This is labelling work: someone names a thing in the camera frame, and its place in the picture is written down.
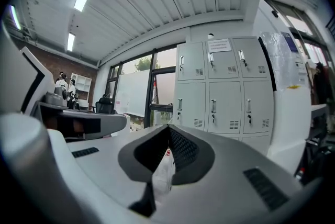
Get grey metal locker door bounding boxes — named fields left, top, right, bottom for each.
left=174, top=82, right=207, bottom=131
left=208, top=81, right=243, bottom=135

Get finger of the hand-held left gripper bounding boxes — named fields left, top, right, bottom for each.
left=100, top=114, right=131, bottom=138

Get large whiteboard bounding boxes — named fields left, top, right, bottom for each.
left=115, top=69, right=152, bottom=118

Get white shelf unit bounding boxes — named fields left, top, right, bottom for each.
left=70, top=72, right=93, bottom=110

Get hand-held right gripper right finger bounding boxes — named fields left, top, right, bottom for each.
left=157, top=125, right=304, bottom=224

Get black office chair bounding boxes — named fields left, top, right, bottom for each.
left=94, top=94, right=116, bottom=114

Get white boxy appliance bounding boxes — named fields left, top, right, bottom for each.
left=266, top=85, right=312, bottom=175

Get black metal railing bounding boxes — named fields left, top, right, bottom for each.
left=326, top=15, right=335, bottom=40

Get hanging clothes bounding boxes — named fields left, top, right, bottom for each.
left=305, top=59, right=335, bottom=106

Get plastic wrapped board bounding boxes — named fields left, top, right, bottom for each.
left=258, top=31, right=308, bottom=92

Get black backpack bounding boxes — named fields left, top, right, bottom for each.
left=305, top=144, right=335, bottom=184

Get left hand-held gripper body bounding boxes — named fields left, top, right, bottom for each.
left=20, top=46, right=102, bottom=140

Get black window frame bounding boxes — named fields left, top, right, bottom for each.
left=106, top=43, right=185, bottom=129

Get small red-capped plastic bottle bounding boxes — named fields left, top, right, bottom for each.
left=295, top=166, right=306, bottom=182

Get white paper notice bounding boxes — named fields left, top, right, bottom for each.
left=205, top=38, right=233, bottom=52

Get grey metal locker bank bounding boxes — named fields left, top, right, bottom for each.
left=173, top=36, right=277, bottom=157

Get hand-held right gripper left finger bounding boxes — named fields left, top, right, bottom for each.
left=66, top=125, right=168, bottom=218

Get blue poster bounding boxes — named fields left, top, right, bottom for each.
left=280, top=31, right=298, bottom=53

